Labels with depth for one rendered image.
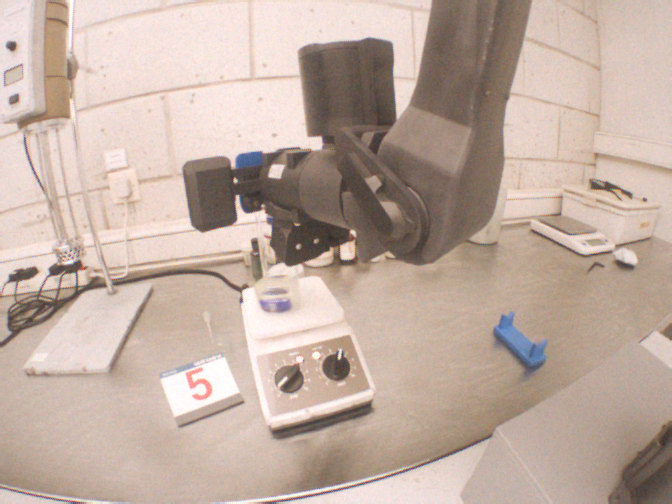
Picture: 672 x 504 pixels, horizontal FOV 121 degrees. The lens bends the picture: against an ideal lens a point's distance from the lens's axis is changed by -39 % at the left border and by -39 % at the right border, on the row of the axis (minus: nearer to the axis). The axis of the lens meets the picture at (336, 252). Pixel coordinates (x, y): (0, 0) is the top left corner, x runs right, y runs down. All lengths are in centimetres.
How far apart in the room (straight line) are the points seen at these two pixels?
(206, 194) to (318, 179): 10
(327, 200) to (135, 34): 80
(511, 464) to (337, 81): 27
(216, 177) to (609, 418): 36
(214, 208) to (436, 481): 33
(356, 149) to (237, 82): 69
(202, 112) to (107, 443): 72
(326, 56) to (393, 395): 36
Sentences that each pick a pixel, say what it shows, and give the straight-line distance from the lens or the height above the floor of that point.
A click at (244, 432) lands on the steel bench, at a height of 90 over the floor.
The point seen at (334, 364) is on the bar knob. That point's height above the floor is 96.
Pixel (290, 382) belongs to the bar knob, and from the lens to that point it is 35.
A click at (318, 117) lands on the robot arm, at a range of 20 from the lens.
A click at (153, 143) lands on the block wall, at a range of 86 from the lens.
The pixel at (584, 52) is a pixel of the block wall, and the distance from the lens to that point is 160.
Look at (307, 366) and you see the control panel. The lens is 36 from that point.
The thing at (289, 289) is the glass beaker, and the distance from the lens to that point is 37.
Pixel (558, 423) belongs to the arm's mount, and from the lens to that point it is 26.
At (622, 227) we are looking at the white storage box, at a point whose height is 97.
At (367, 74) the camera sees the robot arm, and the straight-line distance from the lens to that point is 19.
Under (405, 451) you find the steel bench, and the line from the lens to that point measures 35.
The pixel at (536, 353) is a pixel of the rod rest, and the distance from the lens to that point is 49.
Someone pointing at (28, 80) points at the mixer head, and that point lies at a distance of 58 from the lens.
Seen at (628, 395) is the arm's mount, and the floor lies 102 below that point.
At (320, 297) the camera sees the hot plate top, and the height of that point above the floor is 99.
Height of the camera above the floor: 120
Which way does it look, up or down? 22 degrees down
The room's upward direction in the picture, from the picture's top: 2 degrees counter-clockwise
